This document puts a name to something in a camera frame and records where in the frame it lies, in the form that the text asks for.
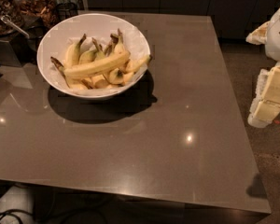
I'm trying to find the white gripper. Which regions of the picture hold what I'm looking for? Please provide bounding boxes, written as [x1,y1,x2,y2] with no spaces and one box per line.
[245,8,280,128]

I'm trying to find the long top banana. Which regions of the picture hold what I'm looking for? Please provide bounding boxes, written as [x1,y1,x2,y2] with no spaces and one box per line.
[63,50,130,78]

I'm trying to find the right side banana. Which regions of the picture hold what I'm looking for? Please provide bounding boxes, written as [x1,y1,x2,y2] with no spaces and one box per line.
[125,54,152,73]

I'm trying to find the right upright banana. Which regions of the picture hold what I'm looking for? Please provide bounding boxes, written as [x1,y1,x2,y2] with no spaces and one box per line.
[110,30,125,54]

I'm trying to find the upright banana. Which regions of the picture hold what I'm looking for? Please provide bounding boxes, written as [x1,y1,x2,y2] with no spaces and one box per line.
[64,35,86,68]
[78,38,105,64]
[110,30,125,54]

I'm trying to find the middle upright banana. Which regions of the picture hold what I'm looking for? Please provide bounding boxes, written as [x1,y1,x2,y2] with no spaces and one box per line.
[78,38,105,64]

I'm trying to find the white bowl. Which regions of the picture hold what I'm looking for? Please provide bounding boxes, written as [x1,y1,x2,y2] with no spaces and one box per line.
[37,13,150,100]

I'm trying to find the bottom left banana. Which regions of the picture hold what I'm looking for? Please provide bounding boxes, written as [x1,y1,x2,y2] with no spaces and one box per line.
[50,57,87,90]

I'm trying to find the left upright banana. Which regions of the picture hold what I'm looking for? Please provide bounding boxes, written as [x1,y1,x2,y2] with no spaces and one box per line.
[64,35,86,68]

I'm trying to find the metal scoop handle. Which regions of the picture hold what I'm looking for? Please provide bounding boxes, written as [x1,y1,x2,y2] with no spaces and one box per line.
[1,15,30,38]

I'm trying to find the black floor cables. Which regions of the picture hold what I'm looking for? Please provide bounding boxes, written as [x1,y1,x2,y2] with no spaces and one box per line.
[0,208,35,224]

